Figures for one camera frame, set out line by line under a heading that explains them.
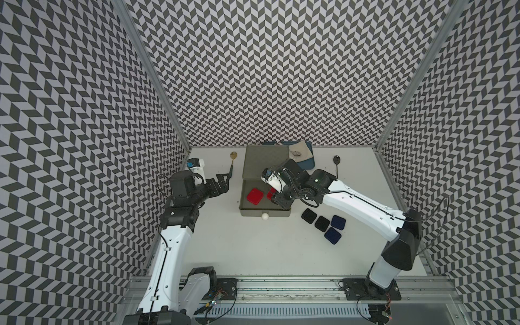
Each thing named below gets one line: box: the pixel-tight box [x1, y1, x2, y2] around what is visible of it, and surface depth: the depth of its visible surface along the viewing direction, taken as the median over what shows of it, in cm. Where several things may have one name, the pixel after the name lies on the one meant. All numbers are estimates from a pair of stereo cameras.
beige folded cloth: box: [288, 140, 314, 163], surface depth 118 cm
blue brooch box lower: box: [323, 226, 342, 245], surface depth 87 cm
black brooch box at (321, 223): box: [314, 215, 330, 233], surface depth 91 cm
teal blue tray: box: [269, 140, 315, 170], surface depth 111 cm
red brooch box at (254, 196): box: [246, 188, 264, 206], surface depth 82 cm
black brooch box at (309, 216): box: [301, 207, 317, 225], surface depth 93 cm
